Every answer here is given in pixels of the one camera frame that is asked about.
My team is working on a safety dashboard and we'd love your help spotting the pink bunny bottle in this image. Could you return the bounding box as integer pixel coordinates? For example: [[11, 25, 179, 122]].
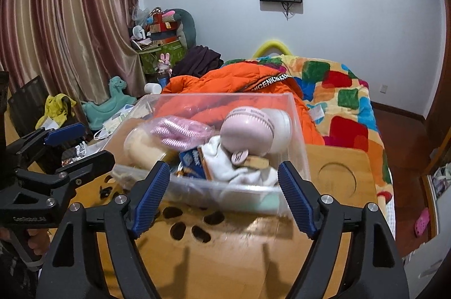
[[157, 53, 171, 88]]

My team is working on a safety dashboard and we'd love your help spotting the white cloth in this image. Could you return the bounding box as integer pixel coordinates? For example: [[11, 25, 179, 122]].
[[202, 136, 279, 185]]

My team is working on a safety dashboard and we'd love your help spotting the white round device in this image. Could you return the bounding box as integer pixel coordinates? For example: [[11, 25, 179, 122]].
[[268, 109, 292, 151]]

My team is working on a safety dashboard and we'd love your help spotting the pink round device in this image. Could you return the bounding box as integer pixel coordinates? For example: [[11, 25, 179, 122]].
[[220, 107, 273, 166]]

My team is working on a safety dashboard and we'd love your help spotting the stack of white papers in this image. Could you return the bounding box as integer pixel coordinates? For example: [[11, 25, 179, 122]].
[[102, 105, 136, 135]]

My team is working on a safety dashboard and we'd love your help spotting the teal rocking horse toy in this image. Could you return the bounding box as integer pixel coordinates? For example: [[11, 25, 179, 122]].
[[82, 77, 136, 130]]

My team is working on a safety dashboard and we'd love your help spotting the pink comb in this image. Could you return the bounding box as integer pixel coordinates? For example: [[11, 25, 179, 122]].
[[150, 116, 215, 150]]

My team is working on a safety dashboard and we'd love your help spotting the person's left hand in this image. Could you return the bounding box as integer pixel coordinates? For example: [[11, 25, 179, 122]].
[[19, 229, 52, 256]]

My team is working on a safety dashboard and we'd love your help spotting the small wooden block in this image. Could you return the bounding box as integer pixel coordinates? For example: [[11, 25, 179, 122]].
[[247, 156, 269, 170]]

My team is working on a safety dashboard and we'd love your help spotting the person's left forearm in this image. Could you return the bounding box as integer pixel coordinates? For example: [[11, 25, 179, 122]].
[[0, 243, 39, 299]]

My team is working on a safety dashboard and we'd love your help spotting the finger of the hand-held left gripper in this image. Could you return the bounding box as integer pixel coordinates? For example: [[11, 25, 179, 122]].
[[6, 123, 87, 156], [16, 150, 116, 187]]

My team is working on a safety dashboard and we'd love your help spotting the beige plastic cup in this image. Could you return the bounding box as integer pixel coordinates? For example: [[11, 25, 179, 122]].
[[124, 126, 168, 170]]

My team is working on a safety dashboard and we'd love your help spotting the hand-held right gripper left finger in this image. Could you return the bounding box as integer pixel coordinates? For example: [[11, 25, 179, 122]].
[[35, 160, 171, 299]]

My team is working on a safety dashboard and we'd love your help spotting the white cabinet door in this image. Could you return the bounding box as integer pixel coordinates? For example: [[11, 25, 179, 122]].
[[403, 186, 451, 285]]

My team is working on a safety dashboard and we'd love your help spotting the colourful patchwork blanket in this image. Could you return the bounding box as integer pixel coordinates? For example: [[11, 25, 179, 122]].
[[225, 56, 393, 204]]

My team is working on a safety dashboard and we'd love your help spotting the clear plastic storage box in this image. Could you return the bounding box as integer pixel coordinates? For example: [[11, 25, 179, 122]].
[[104, 93, 312, 218]]

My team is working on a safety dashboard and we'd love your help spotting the green storage box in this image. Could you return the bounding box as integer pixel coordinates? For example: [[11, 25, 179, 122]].
[[138, 40, 187, 76]]

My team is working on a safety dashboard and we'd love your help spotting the yellow foam tube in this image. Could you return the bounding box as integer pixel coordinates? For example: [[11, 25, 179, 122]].
[[252, 40, 293, 58]]

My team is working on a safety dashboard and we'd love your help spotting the blue snack packet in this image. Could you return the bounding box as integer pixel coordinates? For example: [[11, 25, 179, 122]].
[[178, 147, 208, 178]]

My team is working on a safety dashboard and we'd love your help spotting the striped curtain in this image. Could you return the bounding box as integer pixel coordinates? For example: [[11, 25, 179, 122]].
[[0, 0, 145, 109]]

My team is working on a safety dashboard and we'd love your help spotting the wooden desktop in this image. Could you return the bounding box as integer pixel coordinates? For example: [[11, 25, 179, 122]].
[[61, 143, 383, 299]]

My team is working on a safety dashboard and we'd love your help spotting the mint green sponge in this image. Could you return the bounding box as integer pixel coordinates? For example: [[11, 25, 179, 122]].
[[262, 195, 283, 216]]

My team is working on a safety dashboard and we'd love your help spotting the pink clog shoe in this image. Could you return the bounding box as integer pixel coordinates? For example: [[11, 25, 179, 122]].
[[414, 207, 431, 238]]

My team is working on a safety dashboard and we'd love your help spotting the grey-green plush cushion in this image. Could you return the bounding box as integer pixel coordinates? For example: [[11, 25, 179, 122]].
[[173, 8, 196, 49]]

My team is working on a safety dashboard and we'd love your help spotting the yellow cloth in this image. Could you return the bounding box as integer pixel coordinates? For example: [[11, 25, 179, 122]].
[[35, 94, 77, 130]]

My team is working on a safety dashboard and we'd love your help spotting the dark purple cloth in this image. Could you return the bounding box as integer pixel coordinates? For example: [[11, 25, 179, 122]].
[[171, 45, 224, 78]]

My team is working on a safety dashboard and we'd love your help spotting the red gift box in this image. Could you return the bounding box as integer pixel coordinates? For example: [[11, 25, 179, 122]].
[[150, 13, 182, 42]]

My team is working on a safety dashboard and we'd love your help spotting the black mesh chair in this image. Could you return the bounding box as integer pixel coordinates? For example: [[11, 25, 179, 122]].
[[8, 75, 48, 137]]

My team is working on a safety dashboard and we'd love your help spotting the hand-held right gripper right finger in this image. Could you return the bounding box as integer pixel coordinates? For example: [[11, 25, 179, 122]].
[[277, 161, 411, 299]]

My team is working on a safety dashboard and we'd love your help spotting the orange padded jacket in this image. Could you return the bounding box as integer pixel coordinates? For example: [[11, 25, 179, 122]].
[[153, 63, 325, 146]]

